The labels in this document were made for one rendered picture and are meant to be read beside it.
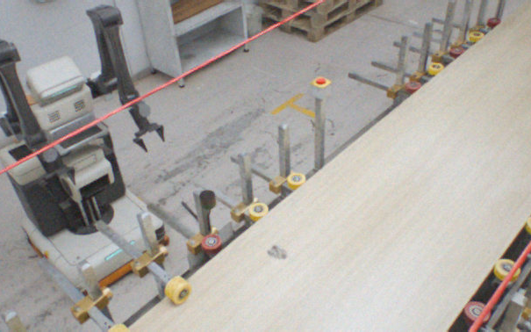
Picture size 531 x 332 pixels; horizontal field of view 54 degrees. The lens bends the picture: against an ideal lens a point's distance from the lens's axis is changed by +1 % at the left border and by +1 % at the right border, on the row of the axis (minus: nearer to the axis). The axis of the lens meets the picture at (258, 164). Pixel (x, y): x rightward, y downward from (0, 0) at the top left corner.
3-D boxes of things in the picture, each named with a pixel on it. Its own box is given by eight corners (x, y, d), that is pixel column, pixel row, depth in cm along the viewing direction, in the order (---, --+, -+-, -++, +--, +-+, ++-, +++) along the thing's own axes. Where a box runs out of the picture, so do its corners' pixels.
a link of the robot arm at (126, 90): (113, 5, 211) (89, 14, 205) (121, 9, 207) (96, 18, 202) (137, 95, 239) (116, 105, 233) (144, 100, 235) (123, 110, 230)
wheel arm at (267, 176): (230, 162, 258) (229, 155, 256) (235, 159, 260) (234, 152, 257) (297, 200, 234) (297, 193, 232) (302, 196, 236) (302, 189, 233)
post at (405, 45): (391, 110, 306) (401, 33, 275) (395, 107, 307) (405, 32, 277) (397, 111, 304) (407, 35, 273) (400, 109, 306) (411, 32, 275)
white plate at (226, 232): (189, 270, 219) (185, 255, 213) (233, 234, 233) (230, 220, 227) (190, 270, 219) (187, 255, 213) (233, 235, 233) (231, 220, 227)
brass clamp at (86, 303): (72, 316, 179) (68, 307, 176) (105, 291, 186) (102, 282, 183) (82, 326, 176) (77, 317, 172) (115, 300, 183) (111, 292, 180)
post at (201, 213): (207, 270, 228) (192, 190, 197) (212, 265, 230) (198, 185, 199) (212, 275, 226) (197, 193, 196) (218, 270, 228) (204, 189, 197)
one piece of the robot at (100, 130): (52, 165, 251) (37, 128, 237) (103, 140, 264) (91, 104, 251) (68, 180, 241) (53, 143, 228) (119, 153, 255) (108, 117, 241)
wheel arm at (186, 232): (147, 212, 231) (145, 205, 228) (153, 207, 233) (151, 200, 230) (213, 260, 207) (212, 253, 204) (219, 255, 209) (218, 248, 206)
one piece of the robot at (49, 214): (33, 232, 317) (-23, 119, 264) (111, 188, 344) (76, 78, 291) (58, 262, 297) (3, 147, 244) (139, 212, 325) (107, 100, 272)
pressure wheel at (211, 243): (200, 260, 211) (197, 241, 203) (214, 249, 215) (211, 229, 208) (213, 270, 206) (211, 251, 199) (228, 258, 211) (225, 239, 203)
